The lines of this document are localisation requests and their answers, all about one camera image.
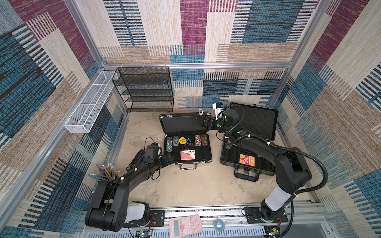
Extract black poker case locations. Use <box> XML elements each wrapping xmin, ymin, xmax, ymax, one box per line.
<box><xmin>159</xmin><ymin>110</ymin><xmax>213</xmax><ymax>171</ymax></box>

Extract grey poker case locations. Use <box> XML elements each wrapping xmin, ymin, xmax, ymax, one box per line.
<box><xmin>220</xmin><ymin>102</ymin><xmax>279</xmax><ymax>182</ymax></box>

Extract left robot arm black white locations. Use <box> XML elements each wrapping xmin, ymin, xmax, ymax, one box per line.
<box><xmin>85</xmin><ymin>142</ymin><xmax>174</xmax><ymax>232</ymax></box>

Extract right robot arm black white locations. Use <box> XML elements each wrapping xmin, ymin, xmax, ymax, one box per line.
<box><xmin>208</xmin><ymin>103</ymin><xmax>328</xmax><ymax>223</ymax></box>

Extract poker chips in black case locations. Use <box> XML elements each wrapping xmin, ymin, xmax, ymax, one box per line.
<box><xmin>165</xmin><ymin>134</ymin><xmax>209</xmax><ymax>152</ymax></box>

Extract black stapler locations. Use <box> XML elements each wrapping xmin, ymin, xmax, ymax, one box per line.
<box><xmin>126</xmin><ymin>149</ymin><xmax>145</xmax><ymax>172</ymax></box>

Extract pink card deck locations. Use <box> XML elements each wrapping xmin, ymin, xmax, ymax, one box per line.
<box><xmin>180</xmin><ymin>150</ymin><xmax>196</xmax><ymax>161</ymax></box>

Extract orange card deck box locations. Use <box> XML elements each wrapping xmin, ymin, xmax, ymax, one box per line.
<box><xmin>239</xmin><ymin>154</ymin><xmax>256</xmax><ymax>167</ymax></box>

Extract red pencil cup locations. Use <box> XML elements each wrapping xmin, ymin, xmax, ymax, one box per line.
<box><xmin>87</xmin><ymin>163</ymin><xmax>120</xmax><ymax>182</ymax></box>

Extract pink calculator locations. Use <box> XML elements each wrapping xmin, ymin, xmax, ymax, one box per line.
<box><xmin>169</xmin><ymin>215</ymin><xmax>202</xmax><ymax>238</ymax></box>

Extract blue tape roll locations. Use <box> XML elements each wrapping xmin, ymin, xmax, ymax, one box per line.
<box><xmin>213</xmin><ymin>219</ymin><xmax>225</xmax><ymax>232</ymax></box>

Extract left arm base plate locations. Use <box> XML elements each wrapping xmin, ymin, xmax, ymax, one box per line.
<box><xmin>123</xmin><ymin>210</ymin><xmax>165</xmax><ymax>229</ymax></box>

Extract black wire mesh shelf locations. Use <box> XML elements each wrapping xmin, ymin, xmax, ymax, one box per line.
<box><xmin>113</xmin><ymin>67</ymin><xmax>174</xmax><ymax>113</ymax></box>

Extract white wire mesh basket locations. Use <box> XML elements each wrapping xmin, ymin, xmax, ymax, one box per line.
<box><xmin>64</xmin><ymin>71</ymin><xmax>115</xmax><ymax>133</ymax></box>

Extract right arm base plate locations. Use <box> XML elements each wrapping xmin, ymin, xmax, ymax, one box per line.
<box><xmin>241</xmin><ymin>206</ymin><xmax>289</xmax><ymax>224</ymax></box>

